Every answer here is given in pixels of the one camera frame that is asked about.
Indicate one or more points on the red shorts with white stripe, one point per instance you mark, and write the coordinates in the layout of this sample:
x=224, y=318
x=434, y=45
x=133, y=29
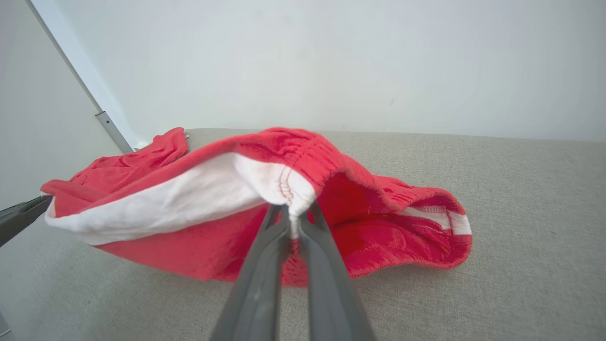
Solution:
x=199, y=237

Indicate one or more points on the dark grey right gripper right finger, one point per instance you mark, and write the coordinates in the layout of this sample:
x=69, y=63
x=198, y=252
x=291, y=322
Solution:
x=331, y=303

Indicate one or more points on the grey metal post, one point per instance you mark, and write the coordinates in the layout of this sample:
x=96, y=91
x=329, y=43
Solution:
x=113, y=130

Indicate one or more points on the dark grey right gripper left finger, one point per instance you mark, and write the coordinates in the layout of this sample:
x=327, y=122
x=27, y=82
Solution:
x=255, y=293

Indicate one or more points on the grey fabric sofa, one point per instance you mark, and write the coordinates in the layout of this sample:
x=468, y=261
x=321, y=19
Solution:
x=521, y=237

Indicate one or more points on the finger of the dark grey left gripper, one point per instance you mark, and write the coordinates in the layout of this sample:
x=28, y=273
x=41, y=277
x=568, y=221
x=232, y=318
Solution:
x=19, y=218

